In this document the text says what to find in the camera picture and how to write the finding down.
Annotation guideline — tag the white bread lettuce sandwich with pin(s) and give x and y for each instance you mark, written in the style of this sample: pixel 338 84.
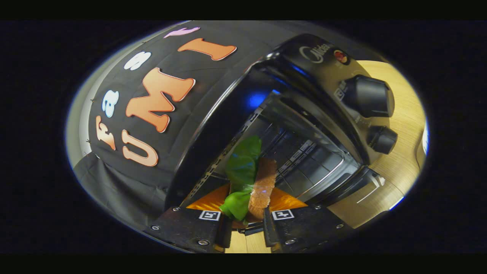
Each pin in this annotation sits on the white bread lettuce sandwich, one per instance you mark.
pixel 262 186

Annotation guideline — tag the black toaster oven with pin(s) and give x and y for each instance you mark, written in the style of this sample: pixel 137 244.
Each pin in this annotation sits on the black toaster oven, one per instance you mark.
pixel 323 76

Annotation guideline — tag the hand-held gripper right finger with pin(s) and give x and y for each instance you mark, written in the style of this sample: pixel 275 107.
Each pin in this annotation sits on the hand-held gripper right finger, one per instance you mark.
pixel 304 228

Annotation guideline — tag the dark side cloth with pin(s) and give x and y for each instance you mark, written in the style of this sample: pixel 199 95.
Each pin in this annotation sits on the dark side cloth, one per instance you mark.
pixel 114 190

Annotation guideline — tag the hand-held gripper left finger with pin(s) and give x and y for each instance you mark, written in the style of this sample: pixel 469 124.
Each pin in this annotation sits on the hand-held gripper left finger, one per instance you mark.
pixel 182 228

